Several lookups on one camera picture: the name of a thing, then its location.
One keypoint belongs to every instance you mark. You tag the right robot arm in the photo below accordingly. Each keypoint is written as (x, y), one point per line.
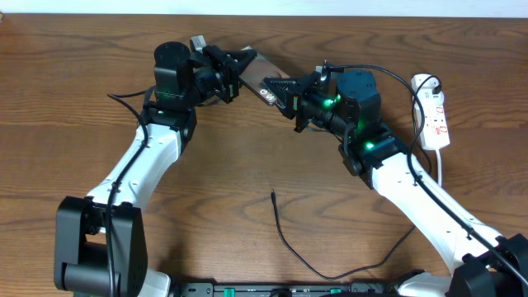
(345, 102)

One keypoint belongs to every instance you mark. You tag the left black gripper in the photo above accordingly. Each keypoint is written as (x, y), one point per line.
(231, 68)

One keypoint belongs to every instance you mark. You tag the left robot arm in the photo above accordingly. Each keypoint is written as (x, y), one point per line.
(100, 246)

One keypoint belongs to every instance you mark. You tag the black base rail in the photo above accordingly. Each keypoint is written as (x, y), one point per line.
(204, 289)

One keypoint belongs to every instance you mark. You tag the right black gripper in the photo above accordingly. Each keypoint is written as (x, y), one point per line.
(298, 91)

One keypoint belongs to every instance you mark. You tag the white power strip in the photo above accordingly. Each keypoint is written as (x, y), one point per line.
(434, 135)

